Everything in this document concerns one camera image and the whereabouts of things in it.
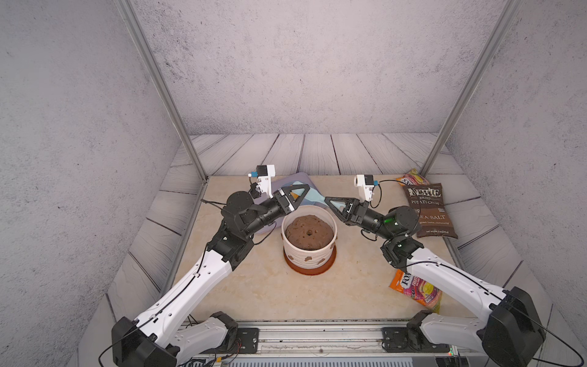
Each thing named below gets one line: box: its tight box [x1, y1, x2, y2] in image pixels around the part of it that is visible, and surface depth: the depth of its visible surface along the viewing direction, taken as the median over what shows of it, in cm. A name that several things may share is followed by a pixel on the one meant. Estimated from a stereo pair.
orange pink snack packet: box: [395, 167, 431, 187], surface depth 117 cm
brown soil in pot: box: [285, 214, 335, 251], surface depth 89 cm
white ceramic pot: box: [281, 204, 338, 270], surface depth 82 cm
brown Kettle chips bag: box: [402, 182, 459, 240], surface depth 107 cm
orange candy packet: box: [389, 269, 443, 315], surface depth 82 cm
